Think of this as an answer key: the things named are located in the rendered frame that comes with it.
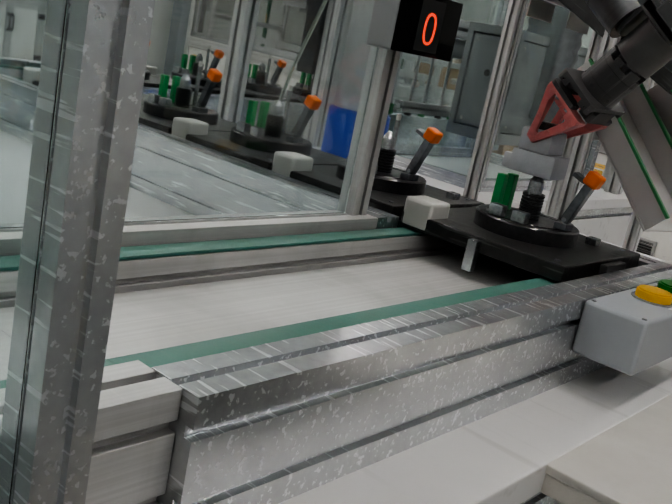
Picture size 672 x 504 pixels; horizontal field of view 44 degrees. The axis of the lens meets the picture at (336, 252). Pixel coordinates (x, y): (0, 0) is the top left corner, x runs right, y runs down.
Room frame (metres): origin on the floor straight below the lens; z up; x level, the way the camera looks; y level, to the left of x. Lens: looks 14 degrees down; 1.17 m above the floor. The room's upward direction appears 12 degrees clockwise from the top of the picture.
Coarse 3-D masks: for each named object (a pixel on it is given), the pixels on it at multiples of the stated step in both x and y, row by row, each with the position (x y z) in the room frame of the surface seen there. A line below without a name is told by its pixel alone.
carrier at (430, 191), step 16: (384, 144) 1.27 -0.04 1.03; (384, 160) 1.26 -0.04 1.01; (384, 176) 1.23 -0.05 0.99; (400, 176) 1.24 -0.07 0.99; (416, 176) 1.25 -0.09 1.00; (384, 192) 1.21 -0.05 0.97; (400, 192) 1.22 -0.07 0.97; (416, 192) 1.24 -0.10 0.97; (432, 192) 1.30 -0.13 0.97; (384, 208) 1.12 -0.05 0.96; (400, 208) 1.12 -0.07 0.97
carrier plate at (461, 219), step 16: (464, 208) 1.21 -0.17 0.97; (432, 224) 1.07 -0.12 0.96; (448, 224) 1.07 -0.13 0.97; (464, 224) 1.09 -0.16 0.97; (448, 240) 1.05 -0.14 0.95; (464, 240) 1.04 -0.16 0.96; (480, 240) 1.02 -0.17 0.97; (496, 240) 1.03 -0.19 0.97; (512, 240) 1.05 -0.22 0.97; (496, 256) 1.01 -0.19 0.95; (512, 256) 0.99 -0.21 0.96; (528, 256) 0.98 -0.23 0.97; (544, 256) 0.99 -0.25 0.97; (560, 256) 1.01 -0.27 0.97; (576, 256) 1.03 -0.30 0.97; (592, 256) 1.05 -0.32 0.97; (608, 256) 1.07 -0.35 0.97; (624, 256) 1.10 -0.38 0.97; (544, 272) 0.97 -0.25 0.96; (560, 272) 0.95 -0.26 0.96; (576, 272) 0.98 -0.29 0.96; (592, 272) 1.02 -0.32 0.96
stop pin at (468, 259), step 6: (468, 240) 1.02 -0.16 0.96; (474, 240) 1.02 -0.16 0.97; (468, 246) 1.02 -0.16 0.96; (474, 246) 1.01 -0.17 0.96; (468, 252) 1.02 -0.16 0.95; (474, 252) 1.01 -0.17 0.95; (468, 258) 1.02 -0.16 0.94; (474, 258) 1.02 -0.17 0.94; (462, 264) 1.02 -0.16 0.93; (468, 264) 1.02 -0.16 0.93; (474, 264) 1.02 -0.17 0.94; (468, 270) 1.01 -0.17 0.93
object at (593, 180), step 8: (576, 176) 1.08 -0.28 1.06; (584, 176) 1.09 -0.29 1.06; (592, 176) 1.07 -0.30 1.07; (600, 176) 1.07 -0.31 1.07; (584, 184) 1.07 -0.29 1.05; (592, 184) 1.06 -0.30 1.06; (600, 184) 1.07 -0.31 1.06; (584, 192) 1.07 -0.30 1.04; (592, 192) 1.08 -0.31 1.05; (576, 200) 1.08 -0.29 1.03; (584, 200) 1.07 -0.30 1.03; (568, 208) 1.08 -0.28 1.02; (576, 208) 1.07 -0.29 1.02; (568, 216) 1.08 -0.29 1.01
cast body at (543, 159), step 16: (528, 128) 1.12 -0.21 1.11; (544, 128) 1.11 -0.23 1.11; (528, 144) 1.12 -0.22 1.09; (544, 144) 1.10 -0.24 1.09; (560, 144) 1.12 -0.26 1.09; (512, 160) 1.13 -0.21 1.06; (528, 160) 1.11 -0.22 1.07; (544, 160) 1.10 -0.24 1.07; (560, 160) 1.10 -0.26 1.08; (544, 176) 1.10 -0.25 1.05; (560, 176) 1.11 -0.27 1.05
